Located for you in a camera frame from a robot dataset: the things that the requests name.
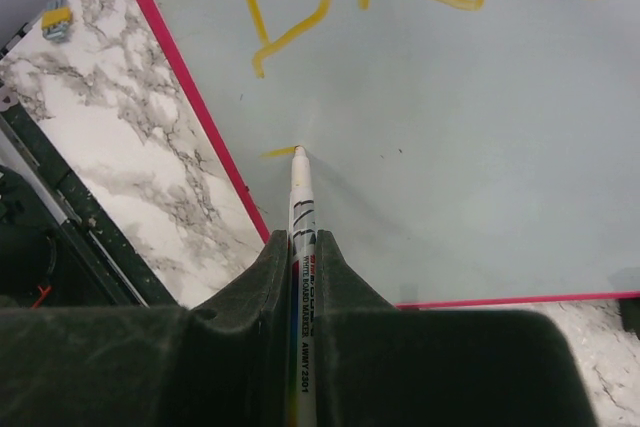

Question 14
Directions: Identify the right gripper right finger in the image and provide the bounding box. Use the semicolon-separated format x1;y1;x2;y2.
315;230;597;426

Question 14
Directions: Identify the pink framed whiteboard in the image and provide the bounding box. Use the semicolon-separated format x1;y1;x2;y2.
135;0;639;308

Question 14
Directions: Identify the yellow clamp with bolt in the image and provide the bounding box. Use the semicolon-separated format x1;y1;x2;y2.
41;0;73;43

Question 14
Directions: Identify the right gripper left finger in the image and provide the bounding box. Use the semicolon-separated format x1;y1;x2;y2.
1;230;289;426

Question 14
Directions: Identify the white yellow whiteboard marker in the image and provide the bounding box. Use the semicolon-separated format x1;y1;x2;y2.
287;146;317;426

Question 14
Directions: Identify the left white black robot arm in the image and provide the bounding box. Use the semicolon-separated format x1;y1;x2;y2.
1;166;59;296

